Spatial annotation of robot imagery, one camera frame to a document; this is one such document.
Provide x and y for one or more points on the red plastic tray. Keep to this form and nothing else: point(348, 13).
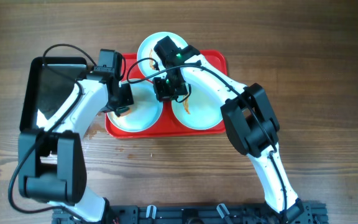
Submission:
point(166, 125)

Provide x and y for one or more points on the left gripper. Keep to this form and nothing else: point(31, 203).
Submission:
point(124, 100)

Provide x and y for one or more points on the light blue plate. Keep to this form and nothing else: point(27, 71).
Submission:
point(143, 114)
point(146, 50)
point(199, 111)

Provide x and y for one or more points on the light blue plate top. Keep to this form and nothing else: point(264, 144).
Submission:
point(146, 50)

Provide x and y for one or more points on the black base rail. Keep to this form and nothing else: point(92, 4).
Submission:
point(247, 213)

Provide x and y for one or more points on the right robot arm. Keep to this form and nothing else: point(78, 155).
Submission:
point(250, 123)

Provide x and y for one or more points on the green orange sponge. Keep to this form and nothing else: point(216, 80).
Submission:
point(122, 111)

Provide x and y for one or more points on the black rectangular tray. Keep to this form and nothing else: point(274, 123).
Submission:
point(46, 91)

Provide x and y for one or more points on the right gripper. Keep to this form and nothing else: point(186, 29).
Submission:
point(162, 95)

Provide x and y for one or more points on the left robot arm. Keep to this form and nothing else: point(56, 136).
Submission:
point(51, 166)

